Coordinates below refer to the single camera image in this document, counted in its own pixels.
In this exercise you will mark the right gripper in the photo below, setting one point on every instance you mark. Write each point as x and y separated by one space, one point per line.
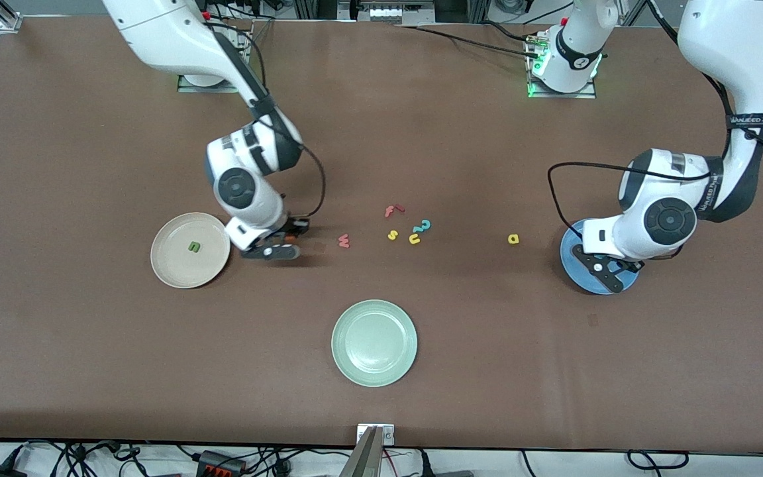
296 228

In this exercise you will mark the aluminium frame bar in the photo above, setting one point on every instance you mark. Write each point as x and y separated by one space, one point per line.
0 8

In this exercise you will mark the grey metal mounting bracket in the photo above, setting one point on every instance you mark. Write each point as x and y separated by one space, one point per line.
388 434

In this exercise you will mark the black power plug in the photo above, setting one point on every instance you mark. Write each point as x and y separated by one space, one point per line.
424 464

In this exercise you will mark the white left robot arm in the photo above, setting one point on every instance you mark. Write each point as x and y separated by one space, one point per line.
732 40

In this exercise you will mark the aluminium profile camera post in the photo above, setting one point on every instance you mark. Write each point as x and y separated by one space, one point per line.
363 460

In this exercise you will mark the grey electrical control box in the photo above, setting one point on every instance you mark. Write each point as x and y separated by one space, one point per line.
385 12

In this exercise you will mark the pink foam letter w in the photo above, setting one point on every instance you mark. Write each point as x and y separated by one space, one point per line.
344 242

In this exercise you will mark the beige brown round plate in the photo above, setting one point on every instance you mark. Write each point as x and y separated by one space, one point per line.
179 262

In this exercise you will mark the blue round plate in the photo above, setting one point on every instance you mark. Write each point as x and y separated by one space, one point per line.
570 265

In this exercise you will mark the black orange power strip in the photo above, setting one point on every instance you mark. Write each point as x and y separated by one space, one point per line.
221 462

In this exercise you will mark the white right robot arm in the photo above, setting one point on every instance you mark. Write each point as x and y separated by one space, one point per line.
169 33

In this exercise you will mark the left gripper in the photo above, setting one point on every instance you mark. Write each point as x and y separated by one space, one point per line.
630 265

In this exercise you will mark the silver frame corner bracket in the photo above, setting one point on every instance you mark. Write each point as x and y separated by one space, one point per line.
9 25

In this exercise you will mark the teal foam letter z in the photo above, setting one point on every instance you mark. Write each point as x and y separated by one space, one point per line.
424 226

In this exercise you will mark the red foam letter f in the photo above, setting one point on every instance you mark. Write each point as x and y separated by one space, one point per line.
390 211

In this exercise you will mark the pale green round plate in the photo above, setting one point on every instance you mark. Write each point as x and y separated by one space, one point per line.
374 343

